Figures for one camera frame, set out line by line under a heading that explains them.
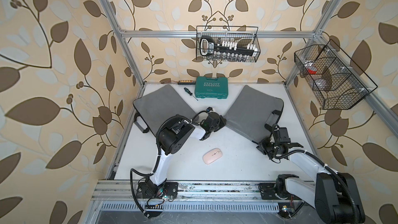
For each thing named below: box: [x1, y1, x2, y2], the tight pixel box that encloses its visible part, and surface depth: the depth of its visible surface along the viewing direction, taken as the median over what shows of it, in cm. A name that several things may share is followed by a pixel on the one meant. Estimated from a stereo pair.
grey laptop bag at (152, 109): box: [132, 84, 199, 137], surface depth 107 cm
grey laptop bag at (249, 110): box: [224, 85, 285, 144], surface depth 101 cm
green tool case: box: [194, 76, 229, 100], surface depth 114 cm
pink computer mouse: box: [202, 147, 223, 165], surface depth 86 cm
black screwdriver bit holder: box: [177, 79, 197, 85], surface depth 122 cm
